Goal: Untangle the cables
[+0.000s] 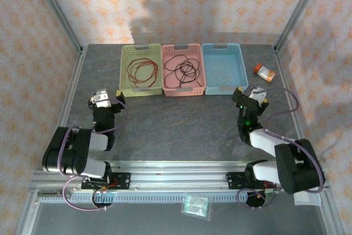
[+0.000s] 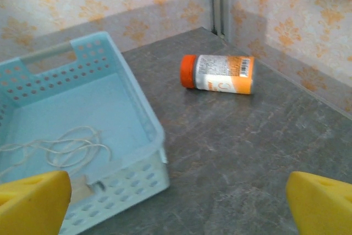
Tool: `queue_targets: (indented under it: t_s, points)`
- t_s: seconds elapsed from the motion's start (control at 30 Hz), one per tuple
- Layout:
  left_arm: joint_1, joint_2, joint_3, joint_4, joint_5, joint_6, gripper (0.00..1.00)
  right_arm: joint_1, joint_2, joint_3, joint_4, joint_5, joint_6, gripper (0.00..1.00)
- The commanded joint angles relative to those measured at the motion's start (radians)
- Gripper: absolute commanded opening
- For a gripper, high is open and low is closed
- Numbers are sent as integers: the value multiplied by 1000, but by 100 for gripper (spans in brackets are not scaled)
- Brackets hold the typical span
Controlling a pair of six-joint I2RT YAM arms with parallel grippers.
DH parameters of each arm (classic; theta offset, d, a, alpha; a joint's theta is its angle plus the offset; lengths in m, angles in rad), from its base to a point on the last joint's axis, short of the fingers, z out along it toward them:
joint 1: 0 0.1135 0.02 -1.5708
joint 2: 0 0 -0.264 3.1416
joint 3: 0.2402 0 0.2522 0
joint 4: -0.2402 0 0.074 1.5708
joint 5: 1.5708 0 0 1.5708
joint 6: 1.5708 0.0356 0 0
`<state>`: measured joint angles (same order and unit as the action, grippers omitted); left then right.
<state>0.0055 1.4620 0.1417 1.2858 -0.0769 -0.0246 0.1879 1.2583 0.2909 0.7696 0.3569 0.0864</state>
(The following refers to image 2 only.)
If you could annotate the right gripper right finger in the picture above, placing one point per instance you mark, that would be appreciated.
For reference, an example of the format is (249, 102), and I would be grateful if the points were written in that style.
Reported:
(324, 210)

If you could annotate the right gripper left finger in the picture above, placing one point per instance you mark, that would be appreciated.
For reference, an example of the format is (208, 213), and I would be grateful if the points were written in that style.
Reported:
(30, 207)

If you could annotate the blue plastic basket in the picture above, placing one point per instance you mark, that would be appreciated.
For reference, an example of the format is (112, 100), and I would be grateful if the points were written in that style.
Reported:
(96, 94)

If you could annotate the orange-lidded bottle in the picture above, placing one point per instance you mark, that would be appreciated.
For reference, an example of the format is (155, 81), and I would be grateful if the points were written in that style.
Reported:
(220, 75)

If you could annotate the aluminium frame post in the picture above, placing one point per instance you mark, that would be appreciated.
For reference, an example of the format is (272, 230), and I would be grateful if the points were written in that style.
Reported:
(220, 4)

